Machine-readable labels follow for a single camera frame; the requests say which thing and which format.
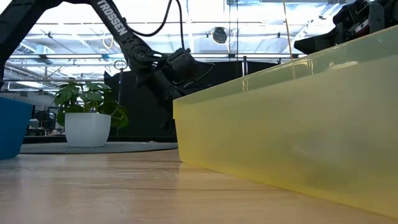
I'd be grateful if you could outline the white plant pot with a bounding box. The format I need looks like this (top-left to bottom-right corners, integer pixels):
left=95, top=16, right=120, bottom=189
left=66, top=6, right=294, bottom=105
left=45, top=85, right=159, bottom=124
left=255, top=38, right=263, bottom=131
left=64, top=112, right=112, bottom=148

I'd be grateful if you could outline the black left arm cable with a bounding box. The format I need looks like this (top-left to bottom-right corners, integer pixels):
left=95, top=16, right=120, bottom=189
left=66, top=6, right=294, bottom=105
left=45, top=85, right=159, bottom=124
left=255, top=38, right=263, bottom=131
left=124, top=0, right=186, bottom=50

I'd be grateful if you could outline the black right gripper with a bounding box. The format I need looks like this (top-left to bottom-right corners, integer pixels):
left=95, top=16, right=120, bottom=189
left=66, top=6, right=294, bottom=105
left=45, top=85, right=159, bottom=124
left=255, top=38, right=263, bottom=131
left=294, top=0, right=398, bottom=55

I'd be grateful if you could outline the round grey mat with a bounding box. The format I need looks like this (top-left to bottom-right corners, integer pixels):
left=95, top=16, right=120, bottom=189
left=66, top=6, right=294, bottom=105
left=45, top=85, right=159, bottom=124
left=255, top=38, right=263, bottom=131
left=19, top=141, right=178, bottom=155

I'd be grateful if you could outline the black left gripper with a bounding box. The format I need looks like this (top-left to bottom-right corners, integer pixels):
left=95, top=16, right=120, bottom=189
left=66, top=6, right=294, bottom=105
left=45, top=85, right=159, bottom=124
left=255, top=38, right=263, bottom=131
left=136, top=48, right=215, bottom=130

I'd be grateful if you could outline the round black ceiling fixture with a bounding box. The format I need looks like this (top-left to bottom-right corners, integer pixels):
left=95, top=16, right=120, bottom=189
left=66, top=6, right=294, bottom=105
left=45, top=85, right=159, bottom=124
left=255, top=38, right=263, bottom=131
left=212, top=27, right=228, bottom=45

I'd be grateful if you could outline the green leafy plant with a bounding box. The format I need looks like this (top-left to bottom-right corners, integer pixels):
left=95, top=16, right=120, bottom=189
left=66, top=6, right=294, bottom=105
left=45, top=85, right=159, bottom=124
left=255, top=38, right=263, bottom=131
left=53, top=80, right=130, bottom=130

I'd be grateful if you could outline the black backdrop panel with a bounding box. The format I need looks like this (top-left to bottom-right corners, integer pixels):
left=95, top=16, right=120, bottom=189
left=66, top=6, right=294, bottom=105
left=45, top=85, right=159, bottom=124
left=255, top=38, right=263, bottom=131
left=103, top=60, right=280, bottom=139

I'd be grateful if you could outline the thin yellow cable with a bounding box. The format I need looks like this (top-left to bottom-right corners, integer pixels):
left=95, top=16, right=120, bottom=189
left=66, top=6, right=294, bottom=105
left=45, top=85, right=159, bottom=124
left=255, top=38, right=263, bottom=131
left=282, top=0, right=294, bottom=60

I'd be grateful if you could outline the yellow translucent plastic bin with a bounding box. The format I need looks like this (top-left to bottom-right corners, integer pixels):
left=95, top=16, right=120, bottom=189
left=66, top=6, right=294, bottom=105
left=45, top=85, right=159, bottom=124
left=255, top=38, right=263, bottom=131
left=172, top=24, right=398, bottom=218

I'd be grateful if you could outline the blue plastic bin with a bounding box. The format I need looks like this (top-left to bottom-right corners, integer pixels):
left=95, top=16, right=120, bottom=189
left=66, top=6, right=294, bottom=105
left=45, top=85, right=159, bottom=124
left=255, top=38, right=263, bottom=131
left=0, top=96, right=34, bottom=161

